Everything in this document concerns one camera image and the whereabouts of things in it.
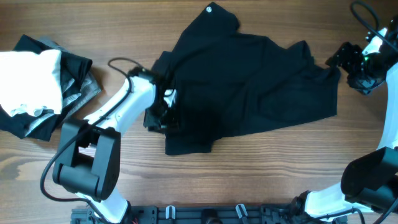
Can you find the black folded garment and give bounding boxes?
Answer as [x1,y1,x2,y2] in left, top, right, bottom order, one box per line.
[1,35,93,139]

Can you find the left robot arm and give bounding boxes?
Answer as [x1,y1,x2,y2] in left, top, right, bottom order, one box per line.
[49,67,175,223]

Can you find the black t-shirt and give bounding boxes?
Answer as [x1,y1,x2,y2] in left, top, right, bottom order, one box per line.
[152,2,341,156]

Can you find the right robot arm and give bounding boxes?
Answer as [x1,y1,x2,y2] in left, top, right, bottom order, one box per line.
[286,17,397,223]

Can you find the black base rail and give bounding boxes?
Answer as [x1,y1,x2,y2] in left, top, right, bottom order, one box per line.
[70,203,348,224]

